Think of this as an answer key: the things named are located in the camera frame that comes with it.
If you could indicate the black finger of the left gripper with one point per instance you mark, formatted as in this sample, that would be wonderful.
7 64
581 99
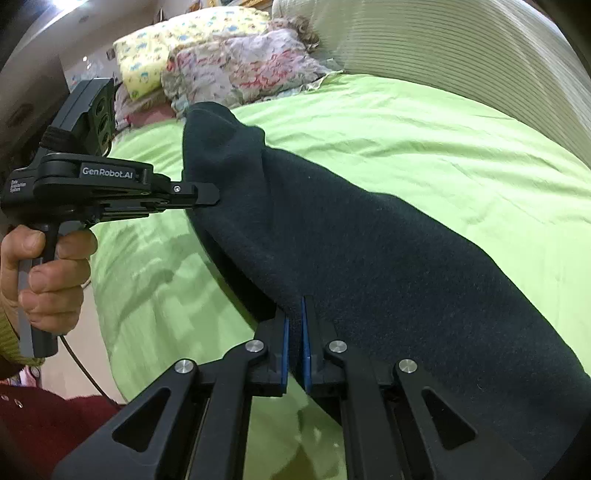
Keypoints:
188 195

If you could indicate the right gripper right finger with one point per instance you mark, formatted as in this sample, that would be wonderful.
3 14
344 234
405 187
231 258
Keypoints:
398 421

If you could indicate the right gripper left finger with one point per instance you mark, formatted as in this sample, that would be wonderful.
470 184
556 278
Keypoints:
192 421

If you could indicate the dark navy pants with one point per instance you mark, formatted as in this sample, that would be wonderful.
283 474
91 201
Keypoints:
396 283

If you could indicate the person's left hand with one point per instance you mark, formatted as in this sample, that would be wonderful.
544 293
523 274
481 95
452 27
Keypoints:
53 297

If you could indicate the green bed sheet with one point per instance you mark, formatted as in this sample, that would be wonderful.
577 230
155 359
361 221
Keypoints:
518 196

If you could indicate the floral pink pillow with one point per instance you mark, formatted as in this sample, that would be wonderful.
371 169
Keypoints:
238 70

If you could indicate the yellow patterned pillow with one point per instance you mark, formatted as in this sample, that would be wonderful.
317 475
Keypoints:
143 54

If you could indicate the red garment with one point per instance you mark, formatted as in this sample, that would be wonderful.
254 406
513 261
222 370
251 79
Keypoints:
40 428

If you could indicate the yellow knitted sleeve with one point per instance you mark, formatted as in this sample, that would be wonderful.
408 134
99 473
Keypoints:
9 346

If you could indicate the striped white headboard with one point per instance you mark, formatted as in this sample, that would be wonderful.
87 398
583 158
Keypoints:
504 54

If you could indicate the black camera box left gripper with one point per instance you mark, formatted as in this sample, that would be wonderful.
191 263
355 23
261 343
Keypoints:
85 123

